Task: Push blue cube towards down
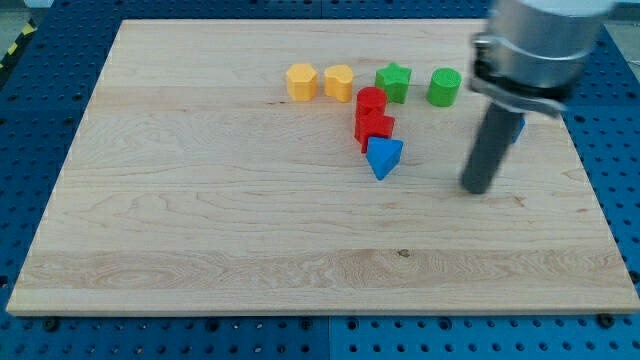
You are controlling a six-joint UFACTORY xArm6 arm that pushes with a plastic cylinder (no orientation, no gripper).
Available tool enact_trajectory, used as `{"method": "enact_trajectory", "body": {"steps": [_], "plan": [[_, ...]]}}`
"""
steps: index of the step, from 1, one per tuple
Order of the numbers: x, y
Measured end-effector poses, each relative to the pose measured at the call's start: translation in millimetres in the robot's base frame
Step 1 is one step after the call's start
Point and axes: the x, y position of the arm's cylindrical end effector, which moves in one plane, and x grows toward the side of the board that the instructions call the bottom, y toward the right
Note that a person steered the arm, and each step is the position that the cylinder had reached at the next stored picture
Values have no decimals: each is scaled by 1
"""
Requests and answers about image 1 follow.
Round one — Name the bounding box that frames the red cylinder block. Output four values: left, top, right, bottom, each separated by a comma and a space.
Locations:
355, 86, 387, 117

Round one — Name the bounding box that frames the yellow heart block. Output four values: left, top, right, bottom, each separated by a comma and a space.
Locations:
324, 64, 354, 103

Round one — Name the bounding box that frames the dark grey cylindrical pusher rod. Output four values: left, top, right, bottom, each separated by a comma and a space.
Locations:
460, 103, 523, 194

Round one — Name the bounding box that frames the blue triangle block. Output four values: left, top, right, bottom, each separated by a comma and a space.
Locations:
366, 136, 404, 181

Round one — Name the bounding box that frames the red star block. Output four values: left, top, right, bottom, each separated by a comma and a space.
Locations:
354, 111, 395, 153

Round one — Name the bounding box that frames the yellow hexagon block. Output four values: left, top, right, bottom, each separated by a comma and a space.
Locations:
285, 63, 318, 101

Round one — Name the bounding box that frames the green star block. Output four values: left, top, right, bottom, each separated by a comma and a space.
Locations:
375, 62, 412, 104

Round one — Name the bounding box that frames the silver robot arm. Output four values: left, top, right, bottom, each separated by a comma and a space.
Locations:
460, 0, 615, 194

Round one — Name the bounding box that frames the green cylinder block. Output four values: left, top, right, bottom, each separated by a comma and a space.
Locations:
426, 68, 462, 107

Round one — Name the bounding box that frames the blue cube block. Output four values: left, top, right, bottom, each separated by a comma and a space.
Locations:
511, 117, 526, 144

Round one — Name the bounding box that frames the wooden board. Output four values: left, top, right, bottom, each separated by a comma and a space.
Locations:
7, 19, 639, 316

